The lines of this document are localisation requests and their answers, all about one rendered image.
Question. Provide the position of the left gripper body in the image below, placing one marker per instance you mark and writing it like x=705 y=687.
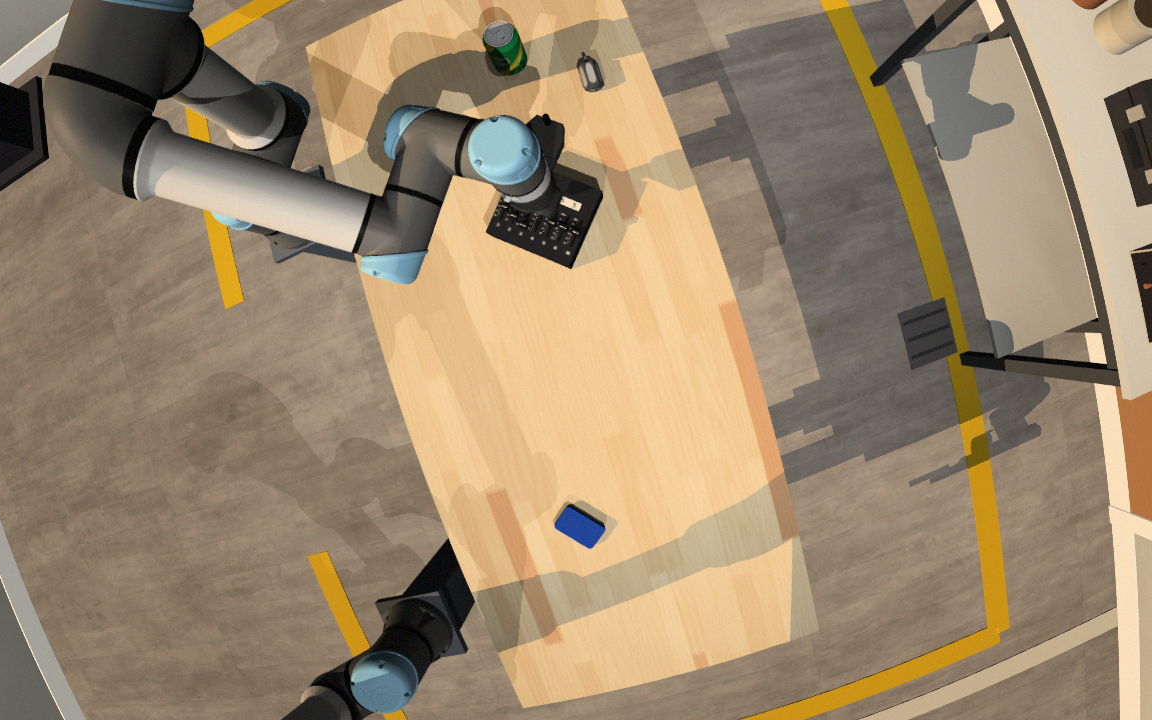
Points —
x=551 y=137

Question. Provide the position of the black lighting desk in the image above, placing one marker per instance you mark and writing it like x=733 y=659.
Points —
x=540 y=234

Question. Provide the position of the green and yellow drink can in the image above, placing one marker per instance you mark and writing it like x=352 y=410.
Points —
x=504 y=47

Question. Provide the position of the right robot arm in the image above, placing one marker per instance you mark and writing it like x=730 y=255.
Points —
x=388 y=673

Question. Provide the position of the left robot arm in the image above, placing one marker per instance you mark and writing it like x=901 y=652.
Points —
x=150 y=50

